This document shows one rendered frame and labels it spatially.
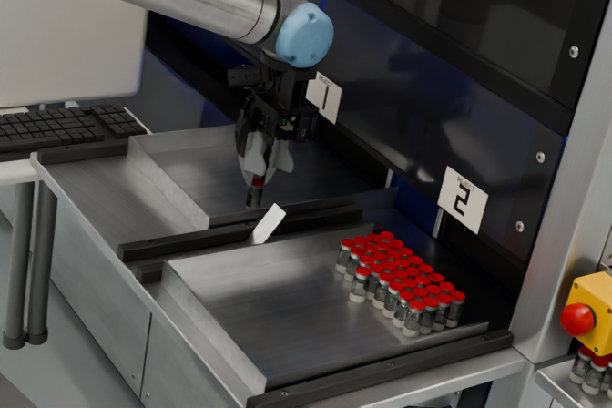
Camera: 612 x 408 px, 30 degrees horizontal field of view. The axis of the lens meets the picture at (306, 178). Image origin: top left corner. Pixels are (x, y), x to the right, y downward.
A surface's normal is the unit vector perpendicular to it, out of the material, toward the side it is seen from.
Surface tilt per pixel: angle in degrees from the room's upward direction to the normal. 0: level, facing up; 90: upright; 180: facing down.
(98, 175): 0
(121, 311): 90
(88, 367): 0
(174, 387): 90
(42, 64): 90
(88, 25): 90
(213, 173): 0
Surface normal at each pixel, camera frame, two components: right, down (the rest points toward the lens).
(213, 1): 0.58, 0.38
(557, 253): -0.82, 0.12
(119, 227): 0.17, -0.88
